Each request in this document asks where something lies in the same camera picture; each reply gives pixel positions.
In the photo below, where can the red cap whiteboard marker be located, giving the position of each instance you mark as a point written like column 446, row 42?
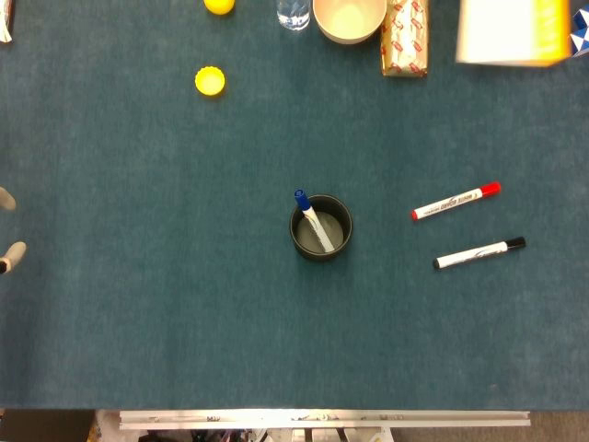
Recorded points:
column 453, row 201

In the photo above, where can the black cap whiteboard marker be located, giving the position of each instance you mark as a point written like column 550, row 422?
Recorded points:
column 474, row 253

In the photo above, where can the blue cap whiteboard marker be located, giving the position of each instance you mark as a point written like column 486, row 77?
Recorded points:
column 301, row 199

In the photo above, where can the black round pen holder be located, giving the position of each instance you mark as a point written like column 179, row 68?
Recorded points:
column 322, row 256

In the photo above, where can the blue felt table cover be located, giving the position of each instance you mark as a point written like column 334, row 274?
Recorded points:
column 138, row 230

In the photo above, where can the yellow bottle cap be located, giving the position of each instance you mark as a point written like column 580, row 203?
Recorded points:
column 210, row 82

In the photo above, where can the clear glass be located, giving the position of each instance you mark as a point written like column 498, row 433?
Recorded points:
column 293, row 14

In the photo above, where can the beige bowl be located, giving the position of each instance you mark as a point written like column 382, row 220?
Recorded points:
column 349, row 20

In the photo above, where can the gold red printed snack pack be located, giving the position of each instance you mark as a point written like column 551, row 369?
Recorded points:
column 405, row 41

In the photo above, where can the yellow round plastic object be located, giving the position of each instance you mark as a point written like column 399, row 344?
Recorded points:
column 219, row 5

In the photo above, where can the white orange box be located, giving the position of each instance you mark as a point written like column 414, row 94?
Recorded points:
column 506, row 30

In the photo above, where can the blue white snake cube toy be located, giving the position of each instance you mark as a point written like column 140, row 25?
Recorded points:
column 581, row 34

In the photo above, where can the white printed package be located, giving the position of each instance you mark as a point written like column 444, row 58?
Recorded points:
column 4, row 20

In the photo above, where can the aluminium profile rail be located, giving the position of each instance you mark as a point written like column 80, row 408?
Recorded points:
column 322, row 420

